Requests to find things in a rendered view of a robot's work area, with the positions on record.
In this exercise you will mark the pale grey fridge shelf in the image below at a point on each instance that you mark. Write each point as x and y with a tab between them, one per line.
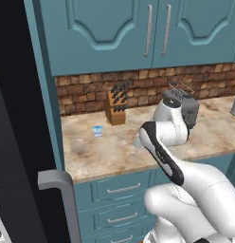
1	229

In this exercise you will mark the small blue cup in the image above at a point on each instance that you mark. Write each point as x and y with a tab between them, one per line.
97	131

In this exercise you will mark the dark grey toaster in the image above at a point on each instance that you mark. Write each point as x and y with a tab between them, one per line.
189	107

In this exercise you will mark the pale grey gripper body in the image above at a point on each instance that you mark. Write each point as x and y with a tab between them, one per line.
137	141

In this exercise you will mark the teal drawer front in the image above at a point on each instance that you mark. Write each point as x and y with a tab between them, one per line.
119	210
122	234
122	182

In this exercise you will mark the black fridge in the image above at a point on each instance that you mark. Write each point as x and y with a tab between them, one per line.
18	126

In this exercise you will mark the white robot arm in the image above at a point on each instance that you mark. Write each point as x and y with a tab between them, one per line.
198	190

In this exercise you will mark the wooden knife block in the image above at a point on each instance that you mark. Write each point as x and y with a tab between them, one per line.
116	109

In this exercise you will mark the teal wall cupboard door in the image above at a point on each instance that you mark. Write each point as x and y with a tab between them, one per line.
91	31
201	31

